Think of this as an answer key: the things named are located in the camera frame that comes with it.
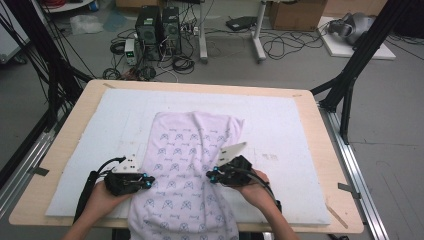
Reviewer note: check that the wide black computer tower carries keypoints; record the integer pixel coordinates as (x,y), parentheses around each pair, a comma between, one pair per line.
(148,30)

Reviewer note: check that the pale pink printed towel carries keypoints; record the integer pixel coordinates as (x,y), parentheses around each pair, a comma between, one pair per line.
(180,206)

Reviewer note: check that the grey tape piece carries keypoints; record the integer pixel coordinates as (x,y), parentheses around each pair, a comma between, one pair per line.
(348,189)
(39,171)

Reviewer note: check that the white power supply box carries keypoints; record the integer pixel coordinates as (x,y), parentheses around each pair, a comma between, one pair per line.
(130,51)

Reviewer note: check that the brown cardboard box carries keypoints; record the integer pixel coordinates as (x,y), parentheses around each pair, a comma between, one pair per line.
(296,15)

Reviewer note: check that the aluminium rail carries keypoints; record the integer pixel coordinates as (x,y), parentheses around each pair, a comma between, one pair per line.
(351,166)
(36,150)

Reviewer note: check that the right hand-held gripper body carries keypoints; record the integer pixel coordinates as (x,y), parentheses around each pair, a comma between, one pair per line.
(236,171)

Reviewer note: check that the flat black device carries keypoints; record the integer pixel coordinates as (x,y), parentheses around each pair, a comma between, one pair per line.
(240,22)

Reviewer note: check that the person's right hand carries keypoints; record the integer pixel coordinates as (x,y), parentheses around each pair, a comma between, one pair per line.
(258,195)

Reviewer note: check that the black metal frame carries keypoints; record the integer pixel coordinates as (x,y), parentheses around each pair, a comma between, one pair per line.
(41,43)
(368,43)

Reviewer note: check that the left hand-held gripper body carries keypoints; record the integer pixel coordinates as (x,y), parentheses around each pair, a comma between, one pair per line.
(123,183)

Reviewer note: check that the narrow black computer tower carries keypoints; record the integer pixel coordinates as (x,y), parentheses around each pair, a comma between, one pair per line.
(171,30)

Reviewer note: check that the thin wooden stick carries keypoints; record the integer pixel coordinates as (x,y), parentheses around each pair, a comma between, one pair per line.
(336,215)

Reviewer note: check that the white floor board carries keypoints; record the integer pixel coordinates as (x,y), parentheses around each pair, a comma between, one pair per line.
(340,50)

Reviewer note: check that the clear plastic bag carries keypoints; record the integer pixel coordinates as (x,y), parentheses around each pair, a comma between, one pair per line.
(85,24)

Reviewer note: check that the person's left hand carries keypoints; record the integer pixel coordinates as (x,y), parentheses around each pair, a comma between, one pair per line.
(101,201)

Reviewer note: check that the light wooden table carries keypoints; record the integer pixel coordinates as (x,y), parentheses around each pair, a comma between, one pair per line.
(321,150)

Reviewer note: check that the white desk leg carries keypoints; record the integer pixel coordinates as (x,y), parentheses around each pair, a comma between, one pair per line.
(258,33)
(202,33)

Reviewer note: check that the white foam mat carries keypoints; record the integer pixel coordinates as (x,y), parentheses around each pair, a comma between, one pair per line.
(283,133)

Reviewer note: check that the grey robot head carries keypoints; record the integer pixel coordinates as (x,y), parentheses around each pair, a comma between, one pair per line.
(355,26)

